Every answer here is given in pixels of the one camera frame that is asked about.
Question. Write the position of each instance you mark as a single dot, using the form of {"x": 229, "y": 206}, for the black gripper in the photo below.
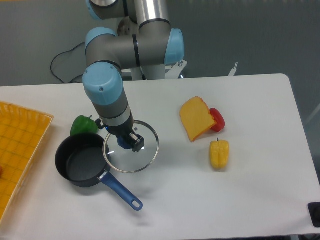
{"x": 125, "y": 133}

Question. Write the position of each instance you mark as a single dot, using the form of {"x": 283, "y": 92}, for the glass lid with blue knob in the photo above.
{"x": 122, "y": 157}

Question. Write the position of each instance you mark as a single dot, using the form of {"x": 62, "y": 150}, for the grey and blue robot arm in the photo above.
{"x": 108, "y": 53}

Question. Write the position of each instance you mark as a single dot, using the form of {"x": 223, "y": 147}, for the green toy bell pepper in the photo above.
{"x": 83, "y": 124}

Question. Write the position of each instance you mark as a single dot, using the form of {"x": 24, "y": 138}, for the orange toy bread slice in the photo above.
{"x": 196, "y": 118}

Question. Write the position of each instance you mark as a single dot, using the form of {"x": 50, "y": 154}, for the yellow toy bell pepper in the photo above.
{"x": 219, "y": 154}

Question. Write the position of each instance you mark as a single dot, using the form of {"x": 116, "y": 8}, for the red toy pepper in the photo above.
{"x": 220, "y": 122}

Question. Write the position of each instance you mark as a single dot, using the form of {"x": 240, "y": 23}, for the yellow woven basket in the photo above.
{"x": 22, "y": 131}

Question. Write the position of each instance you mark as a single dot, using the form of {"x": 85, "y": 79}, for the black device at table edge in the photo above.
{"x": 314, "y": 211}

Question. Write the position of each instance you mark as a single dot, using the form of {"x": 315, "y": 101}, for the black saucepan with blue handle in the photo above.
{"x": 80, "y": 160}

